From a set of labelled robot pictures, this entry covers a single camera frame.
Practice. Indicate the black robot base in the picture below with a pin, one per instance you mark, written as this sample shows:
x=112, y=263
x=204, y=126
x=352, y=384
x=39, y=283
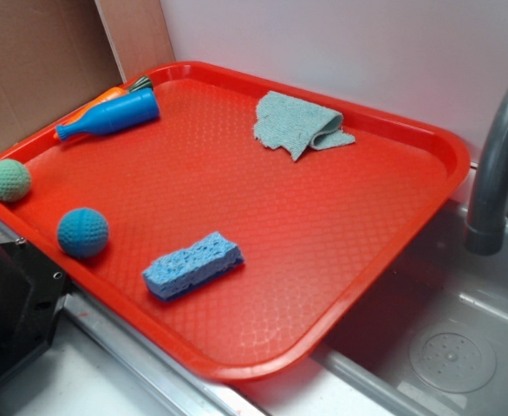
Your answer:
x=31, y=291

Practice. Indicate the blue textured ball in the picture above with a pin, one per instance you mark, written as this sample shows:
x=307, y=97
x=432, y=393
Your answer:
x=83, y=233

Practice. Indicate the green textured ball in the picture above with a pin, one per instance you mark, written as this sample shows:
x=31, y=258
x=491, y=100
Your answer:
x=15, y=180

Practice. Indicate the red plastic tray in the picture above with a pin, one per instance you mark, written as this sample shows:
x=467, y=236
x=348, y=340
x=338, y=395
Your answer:
x=315, y=233

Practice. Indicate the teal folded cloth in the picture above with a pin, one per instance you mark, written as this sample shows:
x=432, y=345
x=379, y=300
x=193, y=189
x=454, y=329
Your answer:
x=297, y=125

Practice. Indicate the blue sponge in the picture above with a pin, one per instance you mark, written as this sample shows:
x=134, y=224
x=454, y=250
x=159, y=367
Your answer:
x=184, y=270

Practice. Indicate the blue toy bottle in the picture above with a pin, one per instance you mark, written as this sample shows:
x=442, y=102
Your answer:
x=112, y=116

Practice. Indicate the orange toy carrot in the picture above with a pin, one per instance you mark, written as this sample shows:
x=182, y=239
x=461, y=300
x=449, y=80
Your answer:
x=143, y=82

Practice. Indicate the grey plastic sink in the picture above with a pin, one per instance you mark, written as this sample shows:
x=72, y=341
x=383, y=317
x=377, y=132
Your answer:
x=434, y=280

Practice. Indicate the grey faucet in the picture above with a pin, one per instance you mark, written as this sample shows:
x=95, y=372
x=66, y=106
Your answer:
x=488, y=207

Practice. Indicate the round sink drain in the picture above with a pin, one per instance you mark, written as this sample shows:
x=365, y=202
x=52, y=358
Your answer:
x=452, y=358

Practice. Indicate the brown cardboard panel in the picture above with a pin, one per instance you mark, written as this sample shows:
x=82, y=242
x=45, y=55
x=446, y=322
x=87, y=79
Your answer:
x=54, y=56

